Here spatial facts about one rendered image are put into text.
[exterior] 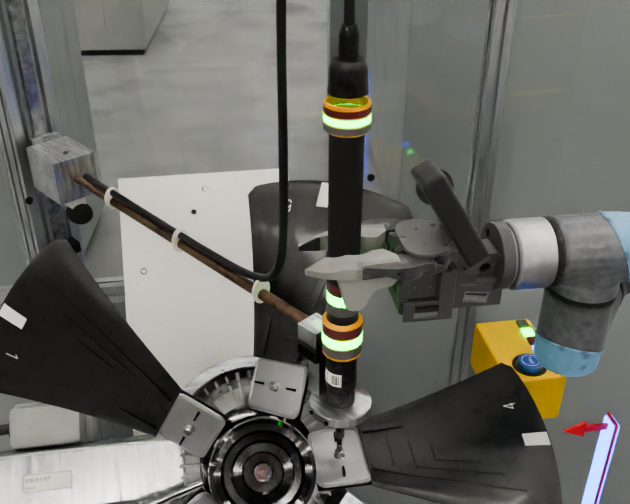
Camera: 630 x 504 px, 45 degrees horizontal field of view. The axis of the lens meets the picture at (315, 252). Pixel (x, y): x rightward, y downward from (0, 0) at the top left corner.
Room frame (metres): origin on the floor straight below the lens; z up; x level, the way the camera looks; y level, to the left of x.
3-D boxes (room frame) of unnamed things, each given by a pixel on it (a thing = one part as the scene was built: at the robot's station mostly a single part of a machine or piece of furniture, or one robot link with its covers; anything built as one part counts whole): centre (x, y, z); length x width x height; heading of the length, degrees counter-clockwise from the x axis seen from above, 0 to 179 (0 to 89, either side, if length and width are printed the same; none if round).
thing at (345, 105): (0.65, -0.03, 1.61); 0.04 x 0.04 x 0.03
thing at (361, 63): (0.65, -0.03, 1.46); 0.04 x 0.04 x 0.46
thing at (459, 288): (0.67, -0.14, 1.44); 0.12 x 0.08 x 0.09; 99
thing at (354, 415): (0.66, -0.02, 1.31); 0.09 x 0.07 x 0.10; 44
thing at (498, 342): (1.00, -0.34, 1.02); 0.16 x 0.10 x 0.11; 9
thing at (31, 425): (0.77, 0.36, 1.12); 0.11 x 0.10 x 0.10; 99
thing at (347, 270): (0.63, -0.04, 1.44); 0.09 x 0.03 x 0.06; 109
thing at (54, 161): (1.10, 0.40, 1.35); 0.10 x 0.07 x 0.08; 44
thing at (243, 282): (0.87, 0.18, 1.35); 0.54 x 0.01 x 0.01; 44
